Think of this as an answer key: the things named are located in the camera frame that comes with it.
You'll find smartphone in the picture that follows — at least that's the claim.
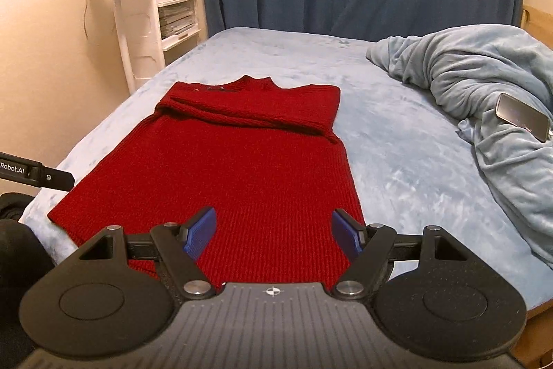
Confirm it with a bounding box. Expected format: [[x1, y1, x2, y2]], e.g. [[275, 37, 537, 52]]
[[495, 93, 551, 144]]

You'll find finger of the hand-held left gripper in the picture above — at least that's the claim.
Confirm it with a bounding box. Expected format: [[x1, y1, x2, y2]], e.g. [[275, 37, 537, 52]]
[[41, 164, 75, 193]]

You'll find red knit sweater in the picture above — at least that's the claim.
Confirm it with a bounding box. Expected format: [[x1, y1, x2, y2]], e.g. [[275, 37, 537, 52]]
[[47, 75, 366, 294]]

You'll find person's dark clothed leg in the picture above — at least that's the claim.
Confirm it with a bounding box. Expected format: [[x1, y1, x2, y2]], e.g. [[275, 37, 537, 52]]
[[0, 192, 58, 357]]

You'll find bed with light blue sheet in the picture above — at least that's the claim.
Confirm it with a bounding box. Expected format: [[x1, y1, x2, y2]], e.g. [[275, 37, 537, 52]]
[[19, 25, 553, 352]]

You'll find large stack of books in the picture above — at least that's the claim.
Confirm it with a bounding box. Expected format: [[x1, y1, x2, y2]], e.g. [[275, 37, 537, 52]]
[[158, 1, 196, 38]]

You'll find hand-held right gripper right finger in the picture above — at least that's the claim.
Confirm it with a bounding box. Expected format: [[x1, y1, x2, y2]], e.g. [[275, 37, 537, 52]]
[[330, 208, 475, 303]]

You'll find light blue fleece blanket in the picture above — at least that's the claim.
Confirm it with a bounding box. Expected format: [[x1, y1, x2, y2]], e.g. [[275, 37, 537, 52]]
[[366, 24, 553, 262]]

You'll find fan power cable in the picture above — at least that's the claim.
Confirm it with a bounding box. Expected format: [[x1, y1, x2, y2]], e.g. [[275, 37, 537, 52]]
[[83, 0, 94, 38]]

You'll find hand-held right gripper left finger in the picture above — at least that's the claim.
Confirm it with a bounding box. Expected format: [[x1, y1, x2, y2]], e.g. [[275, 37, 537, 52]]
[[75, 206, 217, 301]]

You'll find white standing fan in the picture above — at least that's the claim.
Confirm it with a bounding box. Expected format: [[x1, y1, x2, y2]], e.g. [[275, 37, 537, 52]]
[[90, 0, 167, 94]]

